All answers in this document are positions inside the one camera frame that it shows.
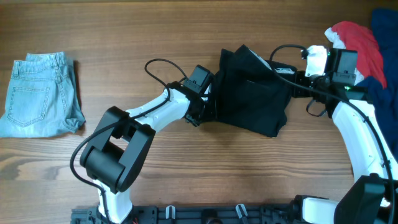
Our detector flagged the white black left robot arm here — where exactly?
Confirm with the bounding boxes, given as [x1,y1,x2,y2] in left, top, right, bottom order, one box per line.
[80,65,215,223]

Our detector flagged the dark blue garment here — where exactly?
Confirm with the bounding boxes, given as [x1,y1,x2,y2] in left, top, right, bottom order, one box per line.
[359,8,397,158]

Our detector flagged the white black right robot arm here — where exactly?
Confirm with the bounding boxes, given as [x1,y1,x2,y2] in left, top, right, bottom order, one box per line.
[294,45,397,223]

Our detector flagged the red white garment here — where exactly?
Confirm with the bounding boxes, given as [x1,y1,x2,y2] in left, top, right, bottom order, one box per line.
[325,21,387,89]

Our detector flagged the folded light blue jeans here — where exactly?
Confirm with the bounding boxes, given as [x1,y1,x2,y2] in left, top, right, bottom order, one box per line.
[1,52,85,138]

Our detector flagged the black t-shirt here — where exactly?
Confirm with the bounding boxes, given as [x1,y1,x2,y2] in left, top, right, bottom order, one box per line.
[213,45,297,137]

